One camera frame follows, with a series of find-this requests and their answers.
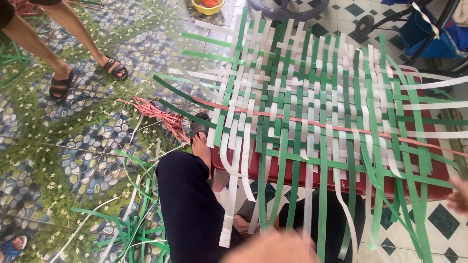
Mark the person's right hand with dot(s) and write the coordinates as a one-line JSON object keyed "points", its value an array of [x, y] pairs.
{"points": [[460, 200]]}

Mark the person's left hand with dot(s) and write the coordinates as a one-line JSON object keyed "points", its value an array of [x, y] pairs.
{"points": [[272, 250]]}

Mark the person's right fingers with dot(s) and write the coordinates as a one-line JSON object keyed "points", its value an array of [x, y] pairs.
{"points": [[457, 199]]}

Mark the person's right leg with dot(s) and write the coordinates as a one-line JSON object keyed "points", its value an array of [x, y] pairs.
{"points": [[329, 222]]}

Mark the black cart with blue bag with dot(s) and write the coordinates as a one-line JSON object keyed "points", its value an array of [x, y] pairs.
{"points": [[420, 29]]}

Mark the person's right black sandal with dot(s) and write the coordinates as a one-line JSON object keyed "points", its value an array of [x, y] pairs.
{"points": [[246, 210]]}

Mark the grey plastic chair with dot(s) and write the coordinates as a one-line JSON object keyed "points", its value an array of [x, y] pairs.
{"points": [[289, 9]]}

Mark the person's left leg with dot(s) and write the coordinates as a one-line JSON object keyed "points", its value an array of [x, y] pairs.
{"points": [[190, 208]]}

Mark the person's left black sandal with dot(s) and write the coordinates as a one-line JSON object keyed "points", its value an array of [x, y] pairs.
{"points": [[199, 126]]}

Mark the yellow bowl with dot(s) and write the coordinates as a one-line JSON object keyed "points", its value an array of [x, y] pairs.
{"points": [[208, 8]]}

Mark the orange carrots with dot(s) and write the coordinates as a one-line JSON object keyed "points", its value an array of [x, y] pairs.
{"points": [[211, 3]]}

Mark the blue sandal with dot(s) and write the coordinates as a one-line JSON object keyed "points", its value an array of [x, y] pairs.
{"points": [[11, 248]]}

